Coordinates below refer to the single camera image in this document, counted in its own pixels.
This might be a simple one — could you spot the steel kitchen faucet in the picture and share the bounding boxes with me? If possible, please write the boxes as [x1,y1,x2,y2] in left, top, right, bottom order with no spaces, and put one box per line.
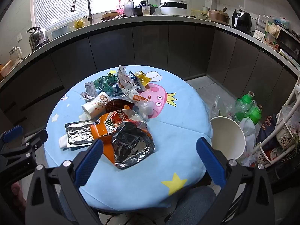
[70,0,94,25]

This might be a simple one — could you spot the dark blue bag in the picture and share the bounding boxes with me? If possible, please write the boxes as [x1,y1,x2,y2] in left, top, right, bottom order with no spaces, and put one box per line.
[256,114,279,146]

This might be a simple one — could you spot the white paper bucket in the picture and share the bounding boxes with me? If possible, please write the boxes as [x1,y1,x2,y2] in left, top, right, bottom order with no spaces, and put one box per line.
[209,116,246,161]

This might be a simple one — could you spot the clear plastic bag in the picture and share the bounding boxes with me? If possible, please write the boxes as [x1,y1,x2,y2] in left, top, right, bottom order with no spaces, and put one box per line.
[210,95,239,122]

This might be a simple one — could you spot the black air fryer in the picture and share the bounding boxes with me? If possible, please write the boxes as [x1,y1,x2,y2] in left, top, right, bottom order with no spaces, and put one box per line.
[232,9,252,34]

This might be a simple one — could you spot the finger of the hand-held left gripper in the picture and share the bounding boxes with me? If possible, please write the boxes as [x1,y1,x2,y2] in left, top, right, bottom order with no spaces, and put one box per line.
[0,125,24,149]
[0,129,48,188]

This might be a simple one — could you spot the dark lidded pot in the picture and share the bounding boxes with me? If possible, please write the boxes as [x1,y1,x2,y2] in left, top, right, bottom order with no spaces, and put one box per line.
[133,1,160,16]

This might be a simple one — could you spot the wooden board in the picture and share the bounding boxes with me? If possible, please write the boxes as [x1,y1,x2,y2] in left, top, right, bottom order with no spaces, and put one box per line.
[0,60,14,77]

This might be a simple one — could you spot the white steamer appliance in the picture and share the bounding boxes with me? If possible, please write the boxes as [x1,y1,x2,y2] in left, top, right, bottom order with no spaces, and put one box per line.
[254,15,270,41]

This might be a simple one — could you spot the white paper leaflet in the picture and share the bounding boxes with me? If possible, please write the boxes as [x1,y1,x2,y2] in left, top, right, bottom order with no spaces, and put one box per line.
[81,81,99,100]

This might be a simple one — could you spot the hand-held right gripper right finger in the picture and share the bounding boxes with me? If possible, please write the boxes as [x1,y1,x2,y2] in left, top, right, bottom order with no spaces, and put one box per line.
[196,137,276,225]

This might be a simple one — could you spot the white lattice basket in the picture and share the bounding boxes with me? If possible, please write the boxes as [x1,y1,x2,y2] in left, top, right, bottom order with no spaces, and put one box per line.
[278,127,296,149]

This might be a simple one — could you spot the white plastic bag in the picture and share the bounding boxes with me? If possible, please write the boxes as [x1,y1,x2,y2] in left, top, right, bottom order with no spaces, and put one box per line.
[239,117,257,164]

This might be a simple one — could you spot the small orange label packet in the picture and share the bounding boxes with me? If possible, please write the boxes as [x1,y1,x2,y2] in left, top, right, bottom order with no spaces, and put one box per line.
[131,94,150,102]

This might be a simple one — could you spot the black countertop oven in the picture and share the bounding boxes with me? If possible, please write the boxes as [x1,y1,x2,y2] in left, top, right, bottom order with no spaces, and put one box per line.
[277,28,300,61]

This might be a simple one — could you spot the red-lid plastic jar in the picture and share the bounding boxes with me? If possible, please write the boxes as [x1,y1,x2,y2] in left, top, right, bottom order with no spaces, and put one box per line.
[123,0,134,17]

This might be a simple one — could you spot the green snack wrapper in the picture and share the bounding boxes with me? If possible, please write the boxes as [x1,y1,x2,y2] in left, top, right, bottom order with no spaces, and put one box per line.
[93,73,120,96]

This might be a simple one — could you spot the blue cartoon tablecloth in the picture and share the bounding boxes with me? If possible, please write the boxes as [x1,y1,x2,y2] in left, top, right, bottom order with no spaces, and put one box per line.
[44,65,212,214]

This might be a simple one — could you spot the person's right leg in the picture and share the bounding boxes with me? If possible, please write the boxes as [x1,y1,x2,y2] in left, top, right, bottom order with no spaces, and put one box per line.
[164,186,217,225]

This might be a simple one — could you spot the clear plastic wrap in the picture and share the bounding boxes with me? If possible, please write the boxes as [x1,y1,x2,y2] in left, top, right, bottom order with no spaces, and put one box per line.
[138,100,156,122]

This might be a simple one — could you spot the glass jar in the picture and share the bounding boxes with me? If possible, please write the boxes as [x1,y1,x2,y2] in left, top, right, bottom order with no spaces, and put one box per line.
[9,46,23,61]

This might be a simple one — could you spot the person's left hand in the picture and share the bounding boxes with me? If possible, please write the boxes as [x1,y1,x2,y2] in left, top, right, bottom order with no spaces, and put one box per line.
[10,183,27,214]

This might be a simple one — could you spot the printed paper cup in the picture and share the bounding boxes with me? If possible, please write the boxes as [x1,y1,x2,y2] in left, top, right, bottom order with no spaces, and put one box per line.
[81,92,113,119]

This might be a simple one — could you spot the brown lidded pot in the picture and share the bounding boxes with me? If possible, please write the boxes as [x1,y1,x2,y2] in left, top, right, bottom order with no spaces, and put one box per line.
[208,7,230,26]

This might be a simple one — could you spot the white electric cooker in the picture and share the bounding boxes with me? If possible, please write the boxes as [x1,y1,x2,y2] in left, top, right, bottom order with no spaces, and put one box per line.
[159,0,188,16]

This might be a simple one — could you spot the steel kettle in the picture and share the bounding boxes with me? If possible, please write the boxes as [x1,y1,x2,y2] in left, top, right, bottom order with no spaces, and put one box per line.
[26,27,49,52]

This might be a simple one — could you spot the brown snack wrapper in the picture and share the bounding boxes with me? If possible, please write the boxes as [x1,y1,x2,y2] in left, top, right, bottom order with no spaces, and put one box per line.
[105,98,134,114]

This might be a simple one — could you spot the white window blind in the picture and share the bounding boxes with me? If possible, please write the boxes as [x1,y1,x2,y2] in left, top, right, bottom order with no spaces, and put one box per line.
[33,0,142,29]

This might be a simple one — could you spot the white printed paper bag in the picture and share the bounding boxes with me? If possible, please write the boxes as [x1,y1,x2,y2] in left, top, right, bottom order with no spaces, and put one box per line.
[116,65,150,104]

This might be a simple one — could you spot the yellow snack wrapper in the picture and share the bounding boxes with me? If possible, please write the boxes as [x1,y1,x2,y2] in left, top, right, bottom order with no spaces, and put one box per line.
[133,71,152,86]

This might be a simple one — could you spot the dark kitchen cabinets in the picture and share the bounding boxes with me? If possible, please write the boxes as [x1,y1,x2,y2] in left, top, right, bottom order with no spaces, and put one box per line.
[0,25,300,146]

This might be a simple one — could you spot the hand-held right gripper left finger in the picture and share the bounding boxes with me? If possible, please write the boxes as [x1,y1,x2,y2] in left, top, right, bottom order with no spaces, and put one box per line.
[25,139,105,225]

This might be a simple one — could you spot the white tube rack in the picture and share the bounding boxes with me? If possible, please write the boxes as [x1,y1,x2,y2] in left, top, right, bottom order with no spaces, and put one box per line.
[254,75,300,169]

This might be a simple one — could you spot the wooden bowl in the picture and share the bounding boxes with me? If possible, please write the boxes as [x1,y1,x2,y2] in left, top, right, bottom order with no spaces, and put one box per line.
[101,12,120,21]

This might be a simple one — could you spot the white tissue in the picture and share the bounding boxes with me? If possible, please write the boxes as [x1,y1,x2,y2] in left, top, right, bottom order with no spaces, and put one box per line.
[58,133,71,150]

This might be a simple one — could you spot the glass food container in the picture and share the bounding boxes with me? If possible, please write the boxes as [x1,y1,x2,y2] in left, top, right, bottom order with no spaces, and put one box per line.
[191,6,209,20]

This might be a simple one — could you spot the light blue basin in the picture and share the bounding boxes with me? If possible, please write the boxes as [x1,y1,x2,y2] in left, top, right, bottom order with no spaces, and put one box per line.
[50,25,69,39]

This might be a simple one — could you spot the blue foil snack wrapper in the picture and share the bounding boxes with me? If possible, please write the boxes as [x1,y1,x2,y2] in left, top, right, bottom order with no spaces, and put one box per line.
[128,71,147,92]

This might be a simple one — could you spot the silver foil pouch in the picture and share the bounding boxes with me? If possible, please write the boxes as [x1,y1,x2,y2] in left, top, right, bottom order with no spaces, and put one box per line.
[65,119,98,148]

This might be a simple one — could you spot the orange foil snack bag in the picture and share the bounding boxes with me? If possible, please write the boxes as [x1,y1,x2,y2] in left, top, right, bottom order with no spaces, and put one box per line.
[90,110,155,170]

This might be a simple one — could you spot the green food package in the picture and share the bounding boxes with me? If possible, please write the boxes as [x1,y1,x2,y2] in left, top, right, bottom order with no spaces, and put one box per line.
[264,20,282,46]

